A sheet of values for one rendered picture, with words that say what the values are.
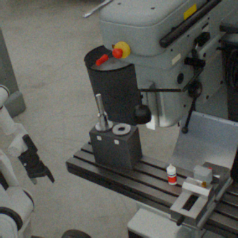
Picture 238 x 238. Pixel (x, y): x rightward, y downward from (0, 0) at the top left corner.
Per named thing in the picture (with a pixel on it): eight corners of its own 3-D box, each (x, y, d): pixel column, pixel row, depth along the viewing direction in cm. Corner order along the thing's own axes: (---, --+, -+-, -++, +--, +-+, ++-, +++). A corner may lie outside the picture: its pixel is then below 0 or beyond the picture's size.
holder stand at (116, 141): (132, 170, 254) (126, 138, 243) (94, 160, 265) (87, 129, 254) (142, 155, 262) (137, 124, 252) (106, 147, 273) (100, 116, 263)
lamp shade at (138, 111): (131, 124, 198) (129, 111, 194) (135, 113, 203) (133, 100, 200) (150, 124, 195) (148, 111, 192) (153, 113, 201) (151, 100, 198)
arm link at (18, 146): (15, 165, 243) (3, 147, 238) (23, 150, 252) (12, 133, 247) (34, 162, 238) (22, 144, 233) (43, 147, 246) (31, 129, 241)
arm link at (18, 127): (14, 154, 243) (0, 132, 237) (22, 141, 250) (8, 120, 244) (25, 151, 240) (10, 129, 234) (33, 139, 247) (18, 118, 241)
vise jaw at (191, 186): (207, 200, 219) (207, 193, 217) (181, 191, 226) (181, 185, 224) (214, 191, 223) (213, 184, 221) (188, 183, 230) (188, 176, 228)
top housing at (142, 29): (155, 62, 177) (150, 20, 169) (96, 49, 193) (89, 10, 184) (219, 7, 206) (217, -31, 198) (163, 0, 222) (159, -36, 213)
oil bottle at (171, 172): (174, 186, 240) (171, 168, 234) (167, 183, 242) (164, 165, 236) (178, 181, 242) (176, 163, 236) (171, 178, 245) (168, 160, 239)
